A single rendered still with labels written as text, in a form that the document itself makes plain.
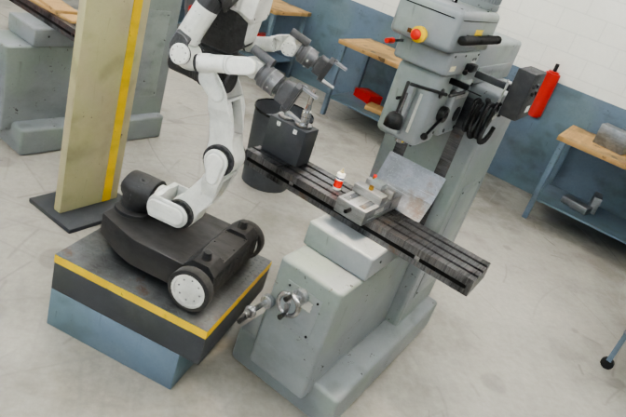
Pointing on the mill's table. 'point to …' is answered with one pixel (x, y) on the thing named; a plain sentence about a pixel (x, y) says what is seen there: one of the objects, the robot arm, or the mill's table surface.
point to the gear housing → (421, 56)
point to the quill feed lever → (437, 120)
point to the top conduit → (479, 40)
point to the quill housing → (425, 100)
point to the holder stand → (289, 140)
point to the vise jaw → (370, 193)
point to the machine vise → (360, 208)
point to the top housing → (442, 20)
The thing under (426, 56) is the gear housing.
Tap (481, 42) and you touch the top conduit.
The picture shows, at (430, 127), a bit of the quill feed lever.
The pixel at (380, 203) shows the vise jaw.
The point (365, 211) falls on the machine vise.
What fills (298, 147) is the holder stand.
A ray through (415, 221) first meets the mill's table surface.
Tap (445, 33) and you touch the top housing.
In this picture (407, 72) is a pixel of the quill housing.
